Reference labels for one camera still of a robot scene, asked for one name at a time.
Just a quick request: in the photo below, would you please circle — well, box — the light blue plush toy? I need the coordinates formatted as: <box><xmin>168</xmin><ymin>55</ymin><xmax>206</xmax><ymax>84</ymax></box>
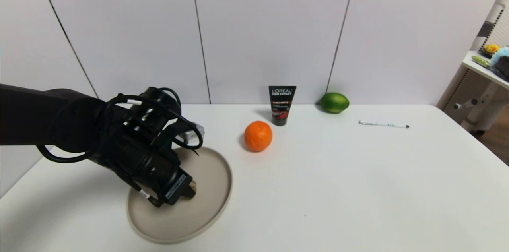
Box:
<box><xmin>491</xmin><ymin>46</ymin><xmax>509</xmax><ymax>66</ymax></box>

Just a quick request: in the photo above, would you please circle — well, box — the white marker pen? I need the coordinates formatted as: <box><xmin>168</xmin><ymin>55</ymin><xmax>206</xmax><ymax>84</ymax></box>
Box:
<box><xmin>359</xmin><ymin>120</ymin><xmax>410</xmax><ymax>128</ymax></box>

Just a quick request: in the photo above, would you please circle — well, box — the beige brown round plate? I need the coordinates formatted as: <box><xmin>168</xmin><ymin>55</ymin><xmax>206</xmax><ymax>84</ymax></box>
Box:
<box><xmin>127</xmin><ymin>147</ymin><xmax>233</xmax><ymax>244</ymax></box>

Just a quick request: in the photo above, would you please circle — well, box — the orange fruit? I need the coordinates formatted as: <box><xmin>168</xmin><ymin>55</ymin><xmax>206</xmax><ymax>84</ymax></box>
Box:
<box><xmin>244</xmin><ymin>121</ymin><xmax>273</xmax><ymax>152</ymax></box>

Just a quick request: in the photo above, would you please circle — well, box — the white side desk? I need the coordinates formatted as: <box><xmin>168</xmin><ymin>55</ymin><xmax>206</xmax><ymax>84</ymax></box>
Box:
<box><xmin>453</xmin><ymin>50</ymin><xmax>509</xmax><ymax>133</ymax></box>

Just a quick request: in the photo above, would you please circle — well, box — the black L'Oreal cosmetic tube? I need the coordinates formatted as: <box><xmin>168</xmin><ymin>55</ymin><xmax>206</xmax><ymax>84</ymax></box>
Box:
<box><xmin>268</xmin><ymin>85</ymin><xmax>297</xmax><ymax>126</ymax></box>

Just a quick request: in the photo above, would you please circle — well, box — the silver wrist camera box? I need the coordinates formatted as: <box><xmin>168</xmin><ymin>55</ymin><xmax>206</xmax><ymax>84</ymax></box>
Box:
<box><xmin>180</xmin><ymin>122</ymin><xmax>206</xmax><ymax>144</ymax></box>

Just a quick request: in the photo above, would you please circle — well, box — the dark woven basket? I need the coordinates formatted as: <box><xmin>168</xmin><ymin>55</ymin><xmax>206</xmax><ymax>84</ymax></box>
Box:
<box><xmin>495</xmin><ymin>56</ymin><xmax>509</xmax><ymax>82</ymax></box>

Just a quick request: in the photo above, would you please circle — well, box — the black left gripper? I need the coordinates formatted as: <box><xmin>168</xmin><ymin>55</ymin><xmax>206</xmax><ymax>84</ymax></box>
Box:
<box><xmin>126</xmin><ymin>144</ymin><xmax>197</xmax><ymax>206</ymax></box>

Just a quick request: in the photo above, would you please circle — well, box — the white pegboard panel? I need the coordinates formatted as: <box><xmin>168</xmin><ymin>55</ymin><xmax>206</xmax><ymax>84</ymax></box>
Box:
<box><xmin>473</xmin><ymin>0</ymin><xmax>509</xmax><ymax>51</ymax></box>

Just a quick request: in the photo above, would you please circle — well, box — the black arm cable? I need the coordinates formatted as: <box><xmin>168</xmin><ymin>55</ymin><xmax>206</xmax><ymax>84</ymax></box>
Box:
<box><xmin>36</xmin><ymin>87</ymin><xmax>204</xmax><ymax>164</ymax></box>

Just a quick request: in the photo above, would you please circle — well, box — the green lime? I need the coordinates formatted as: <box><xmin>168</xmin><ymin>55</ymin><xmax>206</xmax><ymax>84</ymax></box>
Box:
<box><xmin>321</xmin><ymin>92</ymin><xmax>350</xmax><ymax>114</ymax></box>

